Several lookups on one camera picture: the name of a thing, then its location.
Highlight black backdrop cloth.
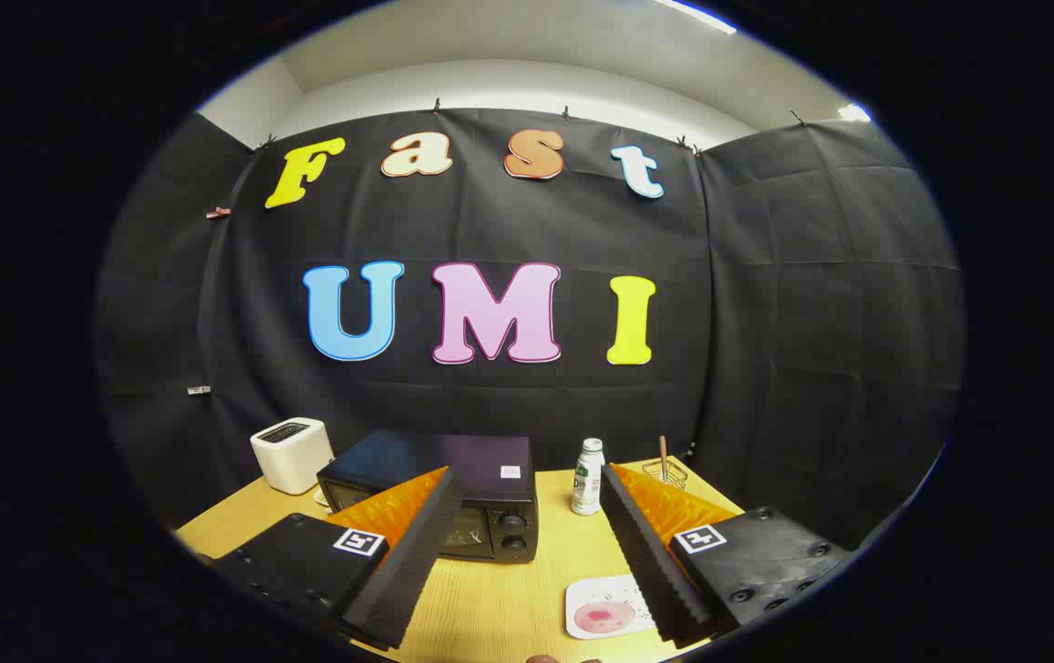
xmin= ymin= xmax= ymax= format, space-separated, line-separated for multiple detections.
xmin=94 ymin=109 xmax=965 ymax=553

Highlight long ceiling light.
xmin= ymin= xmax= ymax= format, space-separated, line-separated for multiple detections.
xmin=654 ymin=0 xmax=737 ymax=36

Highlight white bread toaster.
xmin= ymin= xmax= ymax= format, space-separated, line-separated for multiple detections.
xmin=249 ymin=417 xmax=335 ymax=495

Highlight white rectangular plate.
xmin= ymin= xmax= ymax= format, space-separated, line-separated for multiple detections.
xmin=565 ymin=575 xmax=658 ymax=641

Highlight black toaster oven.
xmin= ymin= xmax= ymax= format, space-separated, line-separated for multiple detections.
xmin=317 ymin=428 xmax=541 ymax=564

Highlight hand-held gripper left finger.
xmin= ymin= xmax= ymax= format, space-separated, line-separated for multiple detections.
xmin=209 ymin=465 xmax=463 ymax=650

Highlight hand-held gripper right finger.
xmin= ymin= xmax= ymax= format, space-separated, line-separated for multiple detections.
xmin=598 ymin=462 xmax=854 ymax=646

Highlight white bottle green label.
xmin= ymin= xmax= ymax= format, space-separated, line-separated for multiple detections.
xmin=571 ymin=437 xmax=607 ymax=517

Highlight pink ham slice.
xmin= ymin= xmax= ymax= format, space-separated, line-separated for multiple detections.
xmin=574 ymin=603 xmax=635 ymax=636

